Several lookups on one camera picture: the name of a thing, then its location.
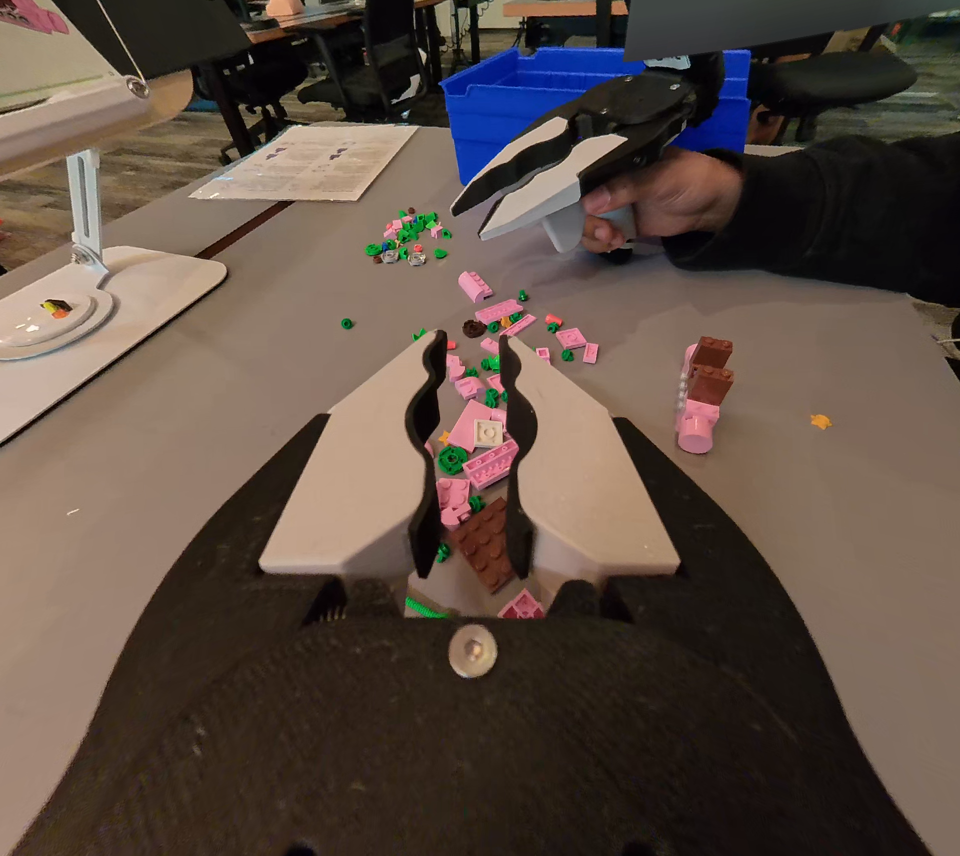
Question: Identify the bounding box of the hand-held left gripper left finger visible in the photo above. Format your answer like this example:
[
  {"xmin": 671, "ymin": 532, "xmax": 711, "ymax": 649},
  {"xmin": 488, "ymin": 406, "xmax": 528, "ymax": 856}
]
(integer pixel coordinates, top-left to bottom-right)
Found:
[{"xmin": 258, "ymin": 330, "xmax": 450, "ymax": 580}]

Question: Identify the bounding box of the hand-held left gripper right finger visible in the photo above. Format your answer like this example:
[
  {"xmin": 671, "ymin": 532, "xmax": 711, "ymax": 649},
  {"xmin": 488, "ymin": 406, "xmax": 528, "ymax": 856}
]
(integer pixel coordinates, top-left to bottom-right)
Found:
[{"xmin": 497, "ymin": 335, "xmax": 682, "ymax": 607}]

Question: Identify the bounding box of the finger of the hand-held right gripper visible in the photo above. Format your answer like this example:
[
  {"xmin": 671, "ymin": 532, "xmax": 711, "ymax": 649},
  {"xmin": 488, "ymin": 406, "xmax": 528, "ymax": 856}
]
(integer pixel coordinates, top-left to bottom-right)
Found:
[
  {"xmin": 478, "ymin": 135, "xmax": 625, "ymax": 255},
  {"xmin": 448, "ymin": 114, "xmax": 580, "ymax": 219}
]

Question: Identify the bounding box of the pile of pink toy bricks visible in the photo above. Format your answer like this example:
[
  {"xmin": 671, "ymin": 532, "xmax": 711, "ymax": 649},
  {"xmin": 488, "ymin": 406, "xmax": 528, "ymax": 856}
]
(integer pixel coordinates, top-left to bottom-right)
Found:
[{"xmin": 408, "ymin": 270, "xmax": 601, "ymax": 619}]

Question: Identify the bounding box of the pink brown brick assembly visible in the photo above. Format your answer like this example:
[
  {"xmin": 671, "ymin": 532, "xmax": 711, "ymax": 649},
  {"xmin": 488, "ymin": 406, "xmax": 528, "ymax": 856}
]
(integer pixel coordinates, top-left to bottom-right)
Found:
[{"xmin": 675, "ymin": 336, "xmax": 736, "ymax": 454}]

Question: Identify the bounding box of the person's right forearm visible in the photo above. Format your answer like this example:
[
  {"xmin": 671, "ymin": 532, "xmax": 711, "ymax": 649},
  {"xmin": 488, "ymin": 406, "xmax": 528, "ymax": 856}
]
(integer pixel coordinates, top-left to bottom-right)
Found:
[{"xmin": 663, "ymin": 132, "xmax": 960, "ymax": 308}]

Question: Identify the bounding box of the person's right hand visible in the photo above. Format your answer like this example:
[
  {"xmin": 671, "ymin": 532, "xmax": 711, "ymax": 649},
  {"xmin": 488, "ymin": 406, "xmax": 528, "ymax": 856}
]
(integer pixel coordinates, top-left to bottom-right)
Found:
[{"xmin": 581, "ymin": 147, "xmax": 745, "ymax": 256}]

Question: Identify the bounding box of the blue plastic bin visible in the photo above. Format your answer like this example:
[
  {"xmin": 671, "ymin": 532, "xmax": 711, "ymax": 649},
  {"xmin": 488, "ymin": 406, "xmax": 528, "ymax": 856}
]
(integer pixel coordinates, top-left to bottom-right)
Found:
[{"xmin": 440, "ymin": 46, "xmax": 753, "ymax": 186}]

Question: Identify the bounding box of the brown square toy plate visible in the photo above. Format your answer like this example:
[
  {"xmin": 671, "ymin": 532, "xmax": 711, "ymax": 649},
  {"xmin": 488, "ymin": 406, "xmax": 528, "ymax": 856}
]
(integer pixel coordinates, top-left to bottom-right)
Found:
[{"xmin": 448, "ymin": 496, "xmax": 526, "ymax": 595}]

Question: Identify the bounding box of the pile of green toy pieces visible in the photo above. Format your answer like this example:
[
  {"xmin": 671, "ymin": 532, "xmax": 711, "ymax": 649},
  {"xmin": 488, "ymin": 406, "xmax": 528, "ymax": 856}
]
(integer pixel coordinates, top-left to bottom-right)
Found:
[{"xmin": 365, "ymin": 207, "xmax": 453, "ymax": 266}]

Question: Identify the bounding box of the black office chair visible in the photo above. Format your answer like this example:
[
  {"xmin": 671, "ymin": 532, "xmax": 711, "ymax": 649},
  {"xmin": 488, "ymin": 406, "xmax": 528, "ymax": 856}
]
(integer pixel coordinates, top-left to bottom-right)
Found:
[
  {"xmin": 298, "ymin": 0, "xmax": 430, "ymax": 122},
  {"xmin": 750, "ymin": 50, "xmax": 920, "ymax": 122}
]

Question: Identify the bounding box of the printed paper sheet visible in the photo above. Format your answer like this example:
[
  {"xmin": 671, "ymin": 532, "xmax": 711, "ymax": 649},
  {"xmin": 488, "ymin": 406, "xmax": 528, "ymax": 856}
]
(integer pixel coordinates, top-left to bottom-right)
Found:
[{"xmin": 189, "ymin": 123, "xmax": 420, "ymax": 202}]

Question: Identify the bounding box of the white book stand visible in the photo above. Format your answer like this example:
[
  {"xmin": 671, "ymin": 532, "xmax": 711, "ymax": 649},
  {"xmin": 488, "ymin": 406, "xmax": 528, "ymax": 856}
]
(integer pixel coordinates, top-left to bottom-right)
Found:
[{"xmin": 0, "ymin": 0, "xmax": 252, "ymax": 445}]

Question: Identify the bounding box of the open instruction booklet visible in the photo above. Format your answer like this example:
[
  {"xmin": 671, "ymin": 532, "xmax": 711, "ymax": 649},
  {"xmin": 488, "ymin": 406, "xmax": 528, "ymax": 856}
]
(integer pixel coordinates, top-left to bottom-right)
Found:
[{"xmin": 0, "ymin": 0, "xmax": 125, "ymax": 115}]

